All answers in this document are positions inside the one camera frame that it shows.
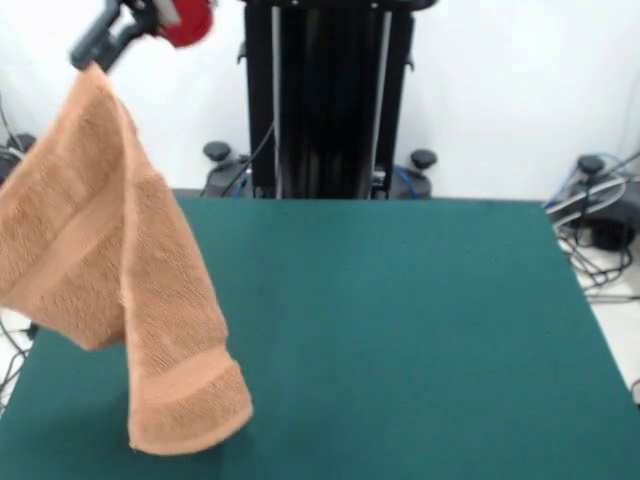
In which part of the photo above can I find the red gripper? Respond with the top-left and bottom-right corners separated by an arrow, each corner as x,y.
68,0 -> 217,76

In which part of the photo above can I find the tan terry towel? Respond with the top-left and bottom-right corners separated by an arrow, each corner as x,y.
0,63 -> 255,457

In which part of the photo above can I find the dark grey stand base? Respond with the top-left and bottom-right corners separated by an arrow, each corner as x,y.
547,154 -> 640,251
0,147 -> 31,189

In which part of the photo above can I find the dark green table cloth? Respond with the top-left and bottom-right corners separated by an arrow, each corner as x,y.
0,197 -> 640,480

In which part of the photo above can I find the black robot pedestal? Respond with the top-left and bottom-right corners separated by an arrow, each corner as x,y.
199,0 -> 439,201

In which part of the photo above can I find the blue cable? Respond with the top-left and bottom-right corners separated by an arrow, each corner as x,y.
542,151 -> 640,210
392,166 -> 426,200

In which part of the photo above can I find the black cable tangle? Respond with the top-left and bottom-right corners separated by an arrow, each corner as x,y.
544,149 -> 640,406
0,94 -> 41,416

